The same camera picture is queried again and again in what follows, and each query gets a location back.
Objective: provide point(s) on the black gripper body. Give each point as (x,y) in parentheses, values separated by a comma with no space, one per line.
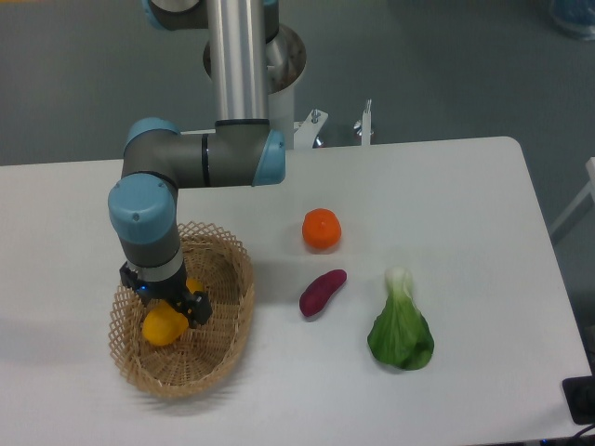
(171,289)

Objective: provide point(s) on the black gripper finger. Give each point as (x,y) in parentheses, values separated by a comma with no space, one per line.
(130,279)
(195,307)

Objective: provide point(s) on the yellow mango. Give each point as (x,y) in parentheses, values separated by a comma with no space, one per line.
(163,325)

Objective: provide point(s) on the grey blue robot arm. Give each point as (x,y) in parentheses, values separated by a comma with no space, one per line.
(159,161)

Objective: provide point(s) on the woven wicker basket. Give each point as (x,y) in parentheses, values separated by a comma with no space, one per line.
(201,356)

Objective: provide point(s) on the purple sweet potato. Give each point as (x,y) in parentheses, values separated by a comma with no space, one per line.
(318,293)

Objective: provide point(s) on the orange tangerine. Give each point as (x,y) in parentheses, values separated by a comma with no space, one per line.
(321,229)

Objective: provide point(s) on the green bok choy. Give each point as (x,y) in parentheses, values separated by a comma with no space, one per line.
(400,336)

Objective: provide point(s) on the black device at table edge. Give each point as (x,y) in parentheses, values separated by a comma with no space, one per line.
(579,395)

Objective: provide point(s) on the blue object top right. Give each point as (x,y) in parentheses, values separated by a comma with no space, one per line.
(574,17)

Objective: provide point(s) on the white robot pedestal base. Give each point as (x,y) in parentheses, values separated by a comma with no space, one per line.
(286,63)

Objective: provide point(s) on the white frame at right edge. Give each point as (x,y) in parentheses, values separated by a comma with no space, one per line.
(574,211)

